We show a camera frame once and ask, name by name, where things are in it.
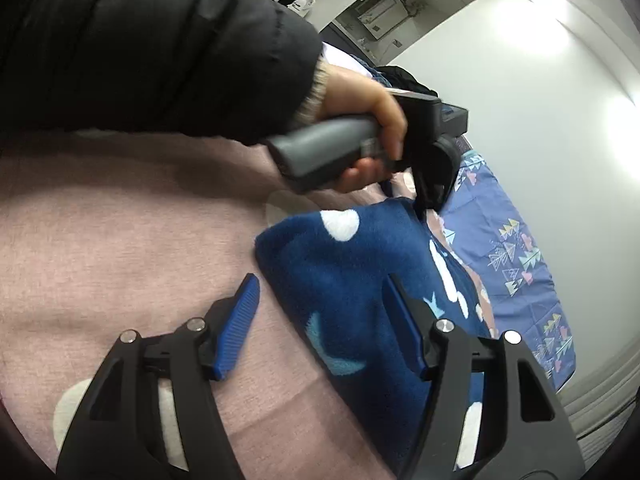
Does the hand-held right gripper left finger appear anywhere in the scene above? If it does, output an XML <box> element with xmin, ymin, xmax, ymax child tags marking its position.
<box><xmin>55</xmin><ymin>272</ymin><xmax>262</xmax><ymax>480</ymax></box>

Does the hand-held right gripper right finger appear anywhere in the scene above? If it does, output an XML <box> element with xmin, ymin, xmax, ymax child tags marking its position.
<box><xmin>382</xmin><ymin>274</ymin><xmax>589</xmax><ymax>480</ymax></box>

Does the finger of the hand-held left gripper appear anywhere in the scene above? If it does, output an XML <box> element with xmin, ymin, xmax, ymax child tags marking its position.
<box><xmin>413</xmin><ymin>180</ymin><xmax>447</xmax><ymax>220</ymax></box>

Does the navy star-print fleece jacket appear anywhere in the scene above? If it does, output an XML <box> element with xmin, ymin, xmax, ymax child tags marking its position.
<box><xmin>255</xmin><ymin>197</ymin><xmax>501</xmax><ymax>480</ymax></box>

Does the person's left forearm black sleeve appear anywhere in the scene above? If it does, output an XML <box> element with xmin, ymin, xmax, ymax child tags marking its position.
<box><xmin>0</xmin><ymin>0</ymin><xmax>328</xmax><ymax>147</ymax></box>

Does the person's left hand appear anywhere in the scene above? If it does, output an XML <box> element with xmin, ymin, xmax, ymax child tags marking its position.
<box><xmin>318</xmin><ymin>62</ymin><xmax>408</xmax><ymax>194</ymax></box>

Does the blue tree-print sheet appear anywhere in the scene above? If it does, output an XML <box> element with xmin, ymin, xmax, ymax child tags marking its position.
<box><xmin>440</xmin><ymin>149</ymin><xmax>577</xmax><ymax>395</ymax></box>

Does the black garment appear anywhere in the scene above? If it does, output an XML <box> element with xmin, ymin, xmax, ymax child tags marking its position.
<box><xmin>372</xmin><ymin>65</ymin><xmax>440</xmax><ymax>98</ymax></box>

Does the pink polka dot blanket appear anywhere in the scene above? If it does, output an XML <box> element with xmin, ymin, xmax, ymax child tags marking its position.
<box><xmin>0</xmin><ymin>129</ymin><xmax>498</xmax><ymax>480</ymax></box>

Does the white pleated curtain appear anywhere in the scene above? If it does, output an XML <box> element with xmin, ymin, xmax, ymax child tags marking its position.
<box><xmin>560</xmin><ymin>360</ymin><xmax>640</xmax><ymax>461</ymax></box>

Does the wall mirror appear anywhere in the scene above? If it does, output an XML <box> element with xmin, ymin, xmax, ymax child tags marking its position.
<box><xmin>334</xmin><ymin>0</ymin><xmax>488</xmax><ymax>43</ymax></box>

